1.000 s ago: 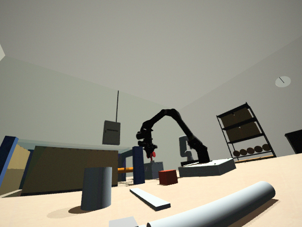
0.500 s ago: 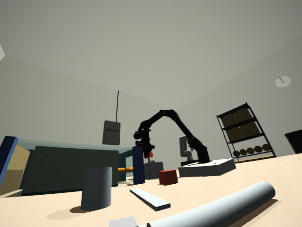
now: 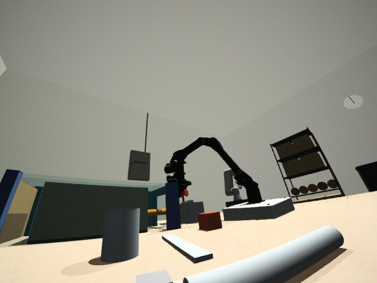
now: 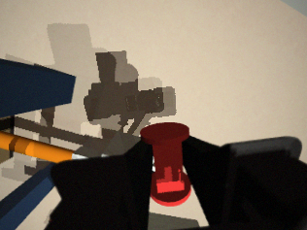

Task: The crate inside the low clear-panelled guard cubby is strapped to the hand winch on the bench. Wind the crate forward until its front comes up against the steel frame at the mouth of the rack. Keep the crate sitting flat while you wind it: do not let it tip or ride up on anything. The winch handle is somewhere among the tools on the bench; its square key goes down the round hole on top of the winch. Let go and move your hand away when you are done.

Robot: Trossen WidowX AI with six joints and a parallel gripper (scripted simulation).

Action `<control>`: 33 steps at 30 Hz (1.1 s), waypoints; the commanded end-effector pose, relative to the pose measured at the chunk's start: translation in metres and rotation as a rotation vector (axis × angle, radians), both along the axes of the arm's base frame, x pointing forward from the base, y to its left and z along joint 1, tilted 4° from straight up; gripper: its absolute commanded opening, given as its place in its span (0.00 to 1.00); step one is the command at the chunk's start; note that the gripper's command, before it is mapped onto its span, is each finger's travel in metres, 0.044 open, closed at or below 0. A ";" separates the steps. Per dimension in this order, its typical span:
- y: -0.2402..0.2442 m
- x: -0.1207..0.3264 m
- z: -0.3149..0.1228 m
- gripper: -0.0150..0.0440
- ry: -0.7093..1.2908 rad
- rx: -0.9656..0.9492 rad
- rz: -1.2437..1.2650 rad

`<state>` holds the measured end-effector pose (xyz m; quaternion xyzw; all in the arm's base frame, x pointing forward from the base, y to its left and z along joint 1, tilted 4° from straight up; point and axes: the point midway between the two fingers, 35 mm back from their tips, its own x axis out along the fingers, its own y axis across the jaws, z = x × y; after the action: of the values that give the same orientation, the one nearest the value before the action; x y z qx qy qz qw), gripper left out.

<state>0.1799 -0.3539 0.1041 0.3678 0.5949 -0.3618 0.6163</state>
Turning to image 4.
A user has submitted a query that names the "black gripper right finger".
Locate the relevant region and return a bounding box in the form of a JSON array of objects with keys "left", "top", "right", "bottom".
[{"left": 182, "top": 135, "right": 302, "bottom": 225}]

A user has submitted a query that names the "winch handle with red knob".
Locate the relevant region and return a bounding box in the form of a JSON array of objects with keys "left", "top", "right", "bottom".
[{"left": 140, "top": 122, "right": 191, "bottom": 207}]

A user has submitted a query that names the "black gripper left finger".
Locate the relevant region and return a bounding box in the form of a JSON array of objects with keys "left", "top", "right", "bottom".
[{"left": 51, "top": 140, "right": 154, "bottom": 230}]

